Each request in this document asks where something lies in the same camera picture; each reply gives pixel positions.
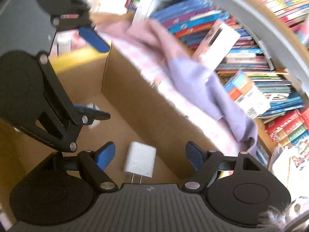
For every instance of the white bookshelf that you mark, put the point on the white bookshelf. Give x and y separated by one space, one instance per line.
170 97

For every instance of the white charger plug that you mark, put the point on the white charger plug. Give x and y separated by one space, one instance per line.
140 161

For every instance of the pink cylindrical device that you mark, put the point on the pink cylindrical device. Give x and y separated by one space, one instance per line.
216 45

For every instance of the yellow cardboard box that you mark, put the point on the yellow cardboard box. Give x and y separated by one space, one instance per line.
69 190

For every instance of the orange white medicine boxes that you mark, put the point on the orange white medicine boxes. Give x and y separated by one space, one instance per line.
247 95

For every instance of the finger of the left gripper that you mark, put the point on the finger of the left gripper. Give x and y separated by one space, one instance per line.
92 38
84 115

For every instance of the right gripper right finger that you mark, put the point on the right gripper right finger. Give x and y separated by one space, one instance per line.
200 160

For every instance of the pink purple cloth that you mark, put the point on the pink purple cloth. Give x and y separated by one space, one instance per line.
191 79

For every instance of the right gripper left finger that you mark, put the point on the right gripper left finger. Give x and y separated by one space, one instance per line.
91 165

